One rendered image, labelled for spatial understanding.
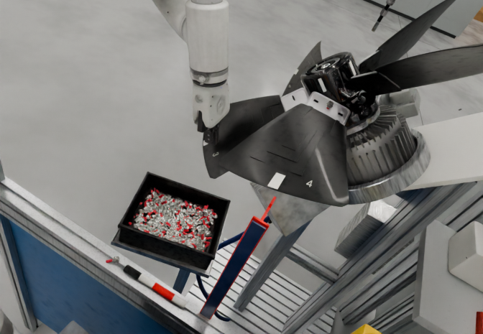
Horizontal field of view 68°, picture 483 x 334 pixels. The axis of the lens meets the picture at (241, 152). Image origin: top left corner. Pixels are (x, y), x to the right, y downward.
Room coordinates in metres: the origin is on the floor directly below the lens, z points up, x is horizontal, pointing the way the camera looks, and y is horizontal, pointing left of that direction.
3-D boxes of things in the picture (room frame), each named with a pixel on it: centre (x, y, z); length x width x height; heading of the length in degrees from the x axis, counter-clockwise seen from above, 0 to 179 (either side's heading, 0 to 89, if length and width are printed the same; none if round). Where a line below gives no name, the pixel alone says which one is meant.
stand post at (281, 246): (0.76, -0.25, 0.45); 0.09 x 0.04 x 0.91; 169
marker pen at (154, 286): (0.31, 0.05, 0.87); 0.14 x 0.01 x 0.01; 81
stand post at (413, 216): (0.71, -0.48, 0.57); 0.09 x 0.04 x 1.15; 169
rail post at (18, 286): (0.39, 0.46, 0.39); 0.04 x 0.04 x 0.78; 79
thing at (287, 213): (0.59, -0.15, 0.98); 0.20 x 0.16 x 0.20; 79
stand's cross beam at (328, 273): (0.73, -0.37, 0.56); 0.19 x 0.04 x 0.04; 79
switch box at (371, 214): (0.80, -0.50, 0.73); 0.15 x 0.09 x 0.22; 79
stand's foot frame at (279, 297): (0.74, -0.35, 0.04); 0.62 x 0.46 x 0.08; 79
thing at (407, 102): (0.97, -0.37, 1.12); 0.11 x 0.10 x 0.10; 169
